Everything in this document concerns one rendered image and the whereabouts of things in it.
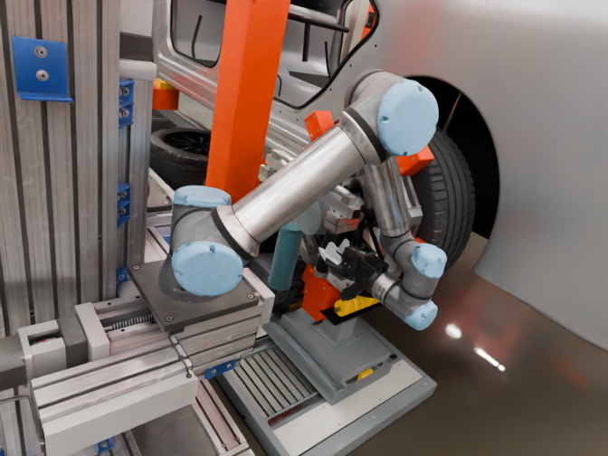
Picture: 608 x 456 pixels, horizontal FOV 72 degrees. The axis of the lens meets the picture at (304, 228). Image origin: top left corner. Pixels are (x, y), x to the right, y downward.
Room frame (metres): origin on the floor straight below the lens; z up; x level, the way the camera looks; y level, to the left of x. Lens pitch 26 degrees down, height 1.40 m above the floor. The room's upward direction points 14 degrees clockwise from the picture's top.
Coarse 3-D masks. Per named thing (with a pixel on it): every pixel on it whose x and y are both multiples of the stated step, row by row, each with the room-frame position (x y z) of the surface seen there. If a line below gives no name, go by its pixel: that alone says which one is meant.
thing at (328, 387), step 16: (272, 320) 1.53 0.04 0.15; (272, 336) 1.47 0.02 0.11; (288, 336) 1.45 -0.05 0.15; (288, 352) 1.39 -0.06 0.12; (304, 352) 1.38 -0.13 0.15; (304, 368) 1.31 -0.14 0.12; (320, 368) 1.30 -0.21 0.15; (384, 368) 1.39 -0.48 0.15; (320, 384) 1.23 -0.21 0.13; (336, 384) 1.24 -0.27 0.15; (352, 384) 1.24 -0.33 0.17; (368, 384) 1.33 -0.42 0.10; (336, 400) 1.19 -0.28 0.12
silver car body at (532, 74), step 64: (192, 0) 3.47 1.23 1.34; (320, 0) 4.78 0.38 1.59; (384, 0) 1.82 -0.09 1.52; (448, 0) 1.63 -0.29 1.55; (512, 0) 1.48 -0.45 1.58; (576, 0) 1.35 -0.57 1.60; (192, 64) 2.97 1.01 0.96; (320, 64) 4.42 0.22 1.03; (384, 64) 1.76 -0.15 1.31; (448, 64) 1.57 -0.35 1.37; (512, 64) 1.42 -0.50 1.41; (576, 64) 1.29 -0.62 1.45; (512, 128) 1.36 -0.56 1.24; (576, 128) 1.24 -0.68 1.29; (512, 192) 1.30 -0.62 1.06; (576, 192) 1.19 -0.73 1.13; (512, 256) 1.24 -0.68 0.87; (576, 256) 1.13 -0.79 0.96; (576, 320) 1.07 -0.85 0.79
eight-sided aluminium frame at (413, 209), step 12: (312, 144) 1.46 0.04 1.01; (408, 180) 1.21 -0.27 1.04; (408, 192) 1.20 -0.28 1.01; (408, 204) 1.15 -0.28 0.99; (408, 216) 1.13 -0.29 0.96; (420, 216) 1.16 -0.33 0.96; (312, 240) 1.44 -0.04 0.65; (300, 252) 1.40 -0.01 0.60; (312, 252) 1.40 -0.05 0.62; (312, 264) 1.35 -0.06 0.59; (396, 264) 1.14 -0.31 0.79; (336, 276) 1.27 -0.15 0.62; (396, 276) 1.15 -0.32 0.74; (336, 288) 1.25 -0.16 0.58
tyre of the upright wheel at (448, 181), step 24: (336, 120) 1.52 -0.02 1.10; (432, 144) 1.32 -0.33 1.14; (432, 168) 1.23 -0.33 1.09; (456, 168) 1.32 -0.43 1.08; (432, 192) 1.19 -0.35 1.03; (456, 192) 1.25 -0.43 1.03; (432, 216) 1.17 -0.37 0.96; (456, 216) 1.23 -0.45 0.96; (432, 240) 1.15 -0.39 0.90; (456, 240) 1.24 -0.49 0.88
